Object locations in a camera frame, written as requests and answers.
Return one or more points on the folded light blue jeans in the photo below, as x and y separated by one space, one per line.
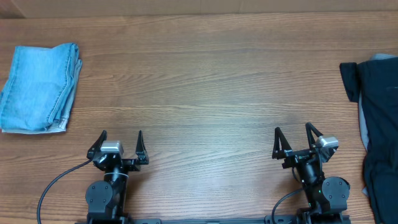
39 93

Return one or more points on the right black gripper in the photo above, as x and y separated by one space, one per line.
296 153

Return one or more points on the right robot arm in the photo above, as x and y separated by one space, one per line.
326 196

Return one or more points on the dark green shorts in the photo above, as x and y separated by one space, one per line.
377 79

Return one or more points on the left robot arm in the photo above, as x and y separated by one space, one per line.
106 198

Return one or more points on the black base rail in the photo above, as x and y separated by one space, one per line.
211 221

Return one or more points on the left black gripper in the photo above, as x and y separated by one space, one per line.
130 160

